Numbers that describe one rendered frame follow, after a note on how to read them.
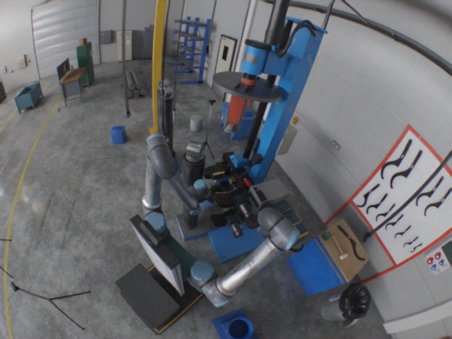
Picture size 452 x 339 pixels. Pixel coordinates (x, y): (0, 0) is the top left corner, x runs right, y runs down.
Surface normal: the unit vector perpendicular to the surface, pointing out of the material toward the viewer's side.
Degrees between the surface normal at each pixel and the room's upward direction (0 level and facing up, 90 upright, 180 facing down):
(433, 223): 90
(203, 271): 5
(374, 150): 90
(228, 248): 0
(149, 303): 0
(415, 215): 90
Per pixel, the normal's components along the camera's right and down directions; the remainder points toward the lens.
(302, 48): -0.89, 0.18
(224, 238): 0.18, -0.69
